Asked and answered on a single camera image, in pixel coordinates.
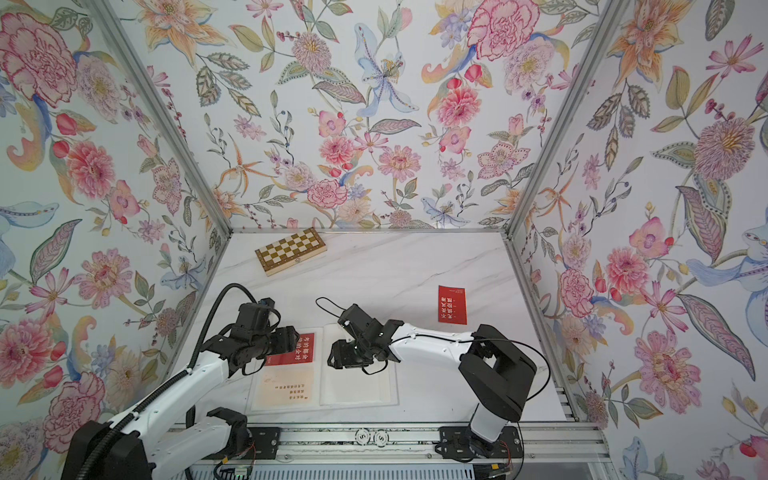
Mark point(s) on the wooden folding chess board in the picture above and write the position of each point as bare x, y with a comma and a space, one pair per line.
290, 251

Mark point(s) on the aluminium corner post right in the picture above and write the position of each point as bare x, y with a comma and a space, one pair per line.
606, 26

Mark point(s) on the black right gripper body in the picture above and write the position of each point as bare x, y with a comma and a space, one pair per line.
353, 355

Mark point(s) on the aluminium corner post left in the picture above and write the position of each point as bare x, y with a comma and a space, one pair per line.
104, 17

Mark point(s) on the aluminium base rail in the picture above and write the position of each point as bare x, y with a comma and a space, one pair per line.
520, 445

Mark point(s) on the white photo album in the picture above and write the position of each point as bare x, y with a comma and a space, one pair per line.
349, 388

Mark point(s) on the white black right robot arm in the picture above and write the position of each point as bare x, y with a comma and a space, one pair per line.
494, 367

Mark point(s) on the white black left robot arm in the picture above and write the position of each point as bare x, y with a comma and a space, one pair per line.
150, 420

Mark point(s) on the red card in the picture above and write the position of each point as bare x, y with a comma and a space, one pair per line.
302, 354
452, 305

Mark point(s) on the beige card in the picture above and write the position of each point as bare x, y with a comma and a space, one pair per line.
285, 387

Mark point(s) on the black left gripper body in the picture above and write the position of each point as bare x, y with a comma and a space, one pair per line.
270, 343

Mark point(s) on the aluminium corner post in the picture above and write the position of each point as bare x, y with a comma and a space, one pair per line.
606, 26
104, 17

